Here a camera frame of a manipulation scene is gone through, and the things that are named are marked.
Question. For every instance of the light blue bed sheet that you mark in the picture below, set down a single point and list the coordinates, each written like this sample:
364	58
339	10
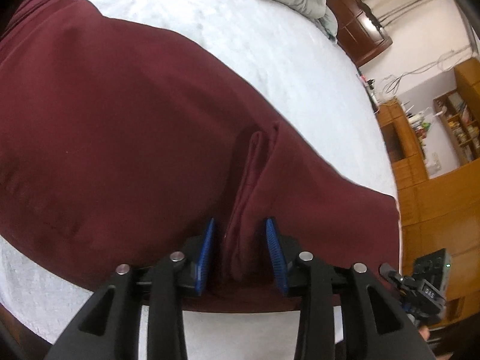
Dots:
262	45

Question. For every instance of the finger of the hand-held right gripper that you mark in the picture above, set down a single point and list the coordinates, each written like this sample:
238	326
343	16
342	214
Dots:
392	274

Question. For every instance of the person's right hand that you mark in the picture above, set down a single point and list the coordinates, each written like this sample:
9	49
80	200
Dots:
424	333

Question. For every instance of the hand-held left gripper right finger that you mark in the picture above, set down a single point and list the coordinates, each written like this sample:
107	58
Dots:
275	255

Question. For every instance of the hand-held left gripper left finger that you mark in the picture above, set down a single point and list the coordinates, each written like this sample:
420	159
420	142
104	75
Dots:
204	255

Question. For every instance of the white bottle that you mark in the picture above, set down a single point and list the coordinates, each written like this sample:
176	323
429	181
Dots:
415	120

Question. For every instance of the dark wooden headboard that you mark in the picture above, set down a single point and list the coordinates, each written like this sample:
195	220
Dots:
360	30

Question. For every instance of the maroon pants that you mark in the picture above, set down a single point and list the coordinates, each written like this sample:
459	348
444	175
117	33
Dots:
131	138

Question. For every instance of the dark nightstand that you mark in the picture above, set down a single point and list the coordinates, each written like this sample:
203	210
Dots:
369	90

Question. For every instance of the wooden desk cabinet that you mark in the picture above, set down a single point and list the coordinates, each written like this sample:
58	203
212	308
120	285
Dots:
423	202

